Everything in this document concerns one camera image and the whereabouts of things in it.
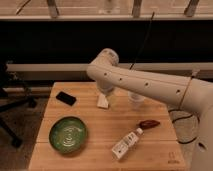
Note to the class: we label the black eraser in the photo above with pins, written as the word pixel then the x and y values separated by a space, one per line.
pixel 66 98

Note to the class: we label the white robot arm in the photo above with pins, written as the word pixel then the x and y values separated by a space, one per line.
pixel 188 94

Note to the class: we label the white sponge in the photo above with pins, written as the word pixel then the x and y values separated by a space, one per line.
pixel 102 101

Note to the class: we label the clear plastic cup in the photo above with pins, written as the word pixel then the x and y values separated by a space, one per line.
pixel 136 100

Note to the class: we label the green ceramic bowl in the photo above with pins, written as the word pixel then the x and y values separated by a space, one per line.
pixel 68 134

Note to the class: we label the white plastic bottle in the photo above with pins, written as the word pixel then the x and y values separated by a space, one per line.
pixel 121 148

